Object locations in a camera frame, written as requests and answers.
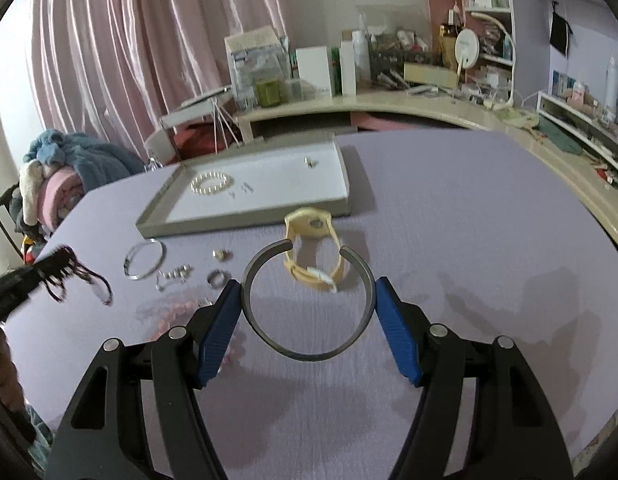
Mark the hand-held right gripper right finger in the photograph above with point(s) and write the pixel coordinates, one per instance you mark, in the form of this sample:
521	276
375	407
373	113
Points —
396	330

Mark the clear acrylic organiser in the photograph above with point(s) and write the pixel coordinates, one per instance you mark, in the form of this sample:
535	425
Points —
394	45

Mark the pink curtain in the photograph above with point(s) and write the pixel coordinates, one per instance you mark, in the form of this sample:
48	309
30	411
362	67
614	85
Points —
129	45

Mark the clear jar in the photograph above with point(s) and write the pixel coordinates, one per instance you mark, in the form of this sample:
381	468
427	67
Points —
292	91

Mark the dark green cloth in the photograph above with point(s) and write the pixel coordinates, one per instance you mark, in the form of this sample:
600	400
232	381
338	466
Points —
561	137

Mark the white flat board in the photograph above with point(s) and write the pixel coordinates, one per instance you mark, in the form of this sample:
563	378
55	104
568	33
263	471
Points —
199	107

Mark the beige curved desk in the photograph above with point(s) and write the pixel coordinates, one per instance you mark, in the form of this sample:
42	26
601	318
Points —
439	105

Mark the green glass jar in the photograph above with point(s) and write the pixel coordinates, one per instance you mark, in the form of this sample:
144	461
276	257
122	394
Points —
269	92

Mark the white spray bottle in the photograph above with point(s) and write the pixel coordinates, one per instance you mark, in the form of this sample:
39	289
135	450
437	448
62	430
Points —
612	90

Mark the green box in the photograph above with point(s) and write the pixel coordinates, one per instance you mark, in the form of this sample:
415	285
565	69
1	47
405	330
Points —
336	70

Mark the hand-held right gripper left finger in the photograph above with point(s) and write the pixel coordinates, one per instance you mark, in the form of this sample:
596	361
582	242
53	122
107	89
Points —
220	330

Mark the white gooseneck desk lamp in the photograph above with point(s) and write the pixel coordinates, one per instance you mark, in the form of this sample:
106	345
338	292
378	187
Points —
506	40

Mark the round white mirror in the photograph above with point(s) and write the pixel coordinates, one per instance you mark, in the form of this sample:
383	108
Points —
467	47

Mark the black pouch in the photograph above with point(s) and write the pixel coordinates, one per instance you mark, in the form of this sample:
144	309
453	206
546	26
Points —
560	30

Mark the flat beige box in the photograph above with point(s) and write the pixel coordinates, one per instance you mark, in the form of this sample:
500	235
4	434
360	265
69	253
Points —
431	74

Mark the light green hand fan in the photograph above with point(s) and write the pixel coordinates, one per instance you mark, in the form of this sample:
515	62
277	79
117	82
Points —
519	119

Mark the person's left forearm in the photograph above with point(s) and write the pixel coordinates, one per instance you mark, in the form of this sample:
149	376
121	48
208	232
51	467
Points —
1	370

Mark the dark metal cuff bangle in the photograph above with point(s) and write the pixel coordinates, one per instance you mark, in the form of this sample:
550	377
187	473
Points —
249	310

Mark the grey jewelry tray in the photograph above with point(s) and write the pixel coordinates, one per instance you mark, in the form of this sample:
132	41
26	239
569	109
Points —
269	195

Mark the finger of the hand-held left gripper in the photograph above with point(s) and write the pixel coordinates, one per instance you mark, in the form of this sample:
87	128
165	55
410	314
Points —
51	262

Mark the thin silver bangle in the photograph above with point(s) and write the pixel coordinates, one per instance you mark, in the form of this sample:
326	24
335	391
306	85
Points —
160	260

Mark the cardboard box with clear packaging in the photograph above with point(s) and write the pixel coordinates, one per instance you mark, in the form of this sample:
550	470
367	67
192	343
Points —
251	55

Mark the white desk organiser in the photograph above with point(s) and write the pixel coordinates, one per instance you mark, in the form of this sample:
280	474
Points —
574	112

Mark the yellow wrist watch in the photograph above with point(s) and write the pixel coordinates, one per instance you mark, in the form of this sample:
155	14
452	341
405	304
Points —
309	222

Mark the pile of blankets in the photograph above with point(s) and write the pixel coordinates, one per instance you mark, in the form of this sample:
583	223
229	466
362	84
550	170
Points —
79	165

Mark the black chair frame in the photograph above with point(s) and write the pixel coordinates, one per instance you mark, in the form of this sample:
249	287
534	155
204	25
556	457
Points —
1	210

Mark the tall white box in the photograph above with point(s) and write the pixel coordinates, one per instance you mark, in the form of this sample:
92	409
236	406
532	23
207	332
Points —
348	67

